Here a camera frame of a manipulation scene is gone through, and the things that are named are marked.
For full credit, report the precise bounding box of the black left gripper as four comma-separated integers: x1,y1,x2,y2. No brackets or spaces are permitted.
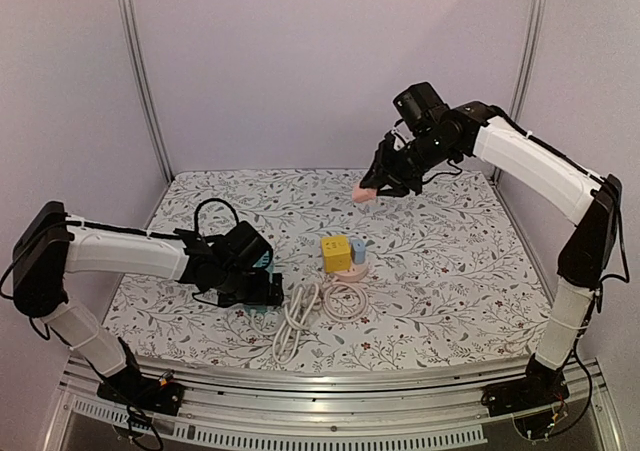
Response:
216,266,284,308

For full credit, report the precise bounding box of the teal power strip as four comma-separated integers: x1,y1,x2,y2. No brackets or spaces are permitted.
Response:
243,251,274,316

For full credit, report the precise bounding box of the white power strip cable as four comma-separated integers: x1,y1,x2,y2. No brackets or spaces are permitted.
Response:
249,283,322,366

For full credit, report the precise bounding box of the pink plug adapter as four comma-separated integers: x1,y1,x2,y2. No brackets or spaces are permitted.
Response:
352,185,377,203

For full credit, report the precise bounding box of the blue plug adapter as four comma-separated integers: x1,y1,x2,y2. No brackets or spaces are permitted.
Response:
350,238,366,265

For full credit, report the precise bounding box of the yellow cube socket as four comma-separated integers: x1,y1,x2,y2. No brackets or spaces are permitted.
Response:
321,235,351,274

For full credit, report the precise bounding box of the pink round power socket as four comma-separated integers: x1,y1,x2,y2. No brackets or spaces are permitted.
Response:
332,263,369,283

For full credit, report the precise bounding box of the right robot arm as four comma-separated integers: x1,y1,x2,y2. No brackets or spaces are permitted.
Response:
357,82,630,416

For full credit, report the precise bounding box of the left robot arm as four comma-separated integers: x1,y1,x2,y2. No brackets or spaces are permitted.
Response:
4,201,284,416

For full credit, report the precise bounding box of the floral patterned table mat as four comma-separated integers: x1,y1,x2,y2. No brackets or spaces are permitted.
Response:
104,170,550,374

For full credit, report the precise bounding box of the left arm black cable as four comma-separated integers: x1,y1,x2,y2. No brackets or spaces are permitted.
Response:
192,198,241,242

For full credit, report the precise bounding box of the right aluminium frame post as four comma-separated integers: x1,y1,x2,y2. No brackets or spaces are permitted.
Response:
492,0,551,182

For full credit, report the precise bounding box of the aluminium frame post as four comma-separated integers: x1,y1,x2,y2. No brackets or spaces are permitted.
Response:
118,0,175,184
492,0,551,182

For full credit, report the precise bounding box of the left aluminium frame post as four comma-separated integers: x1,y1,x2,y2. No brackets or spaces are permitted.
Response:
118,0,175,184

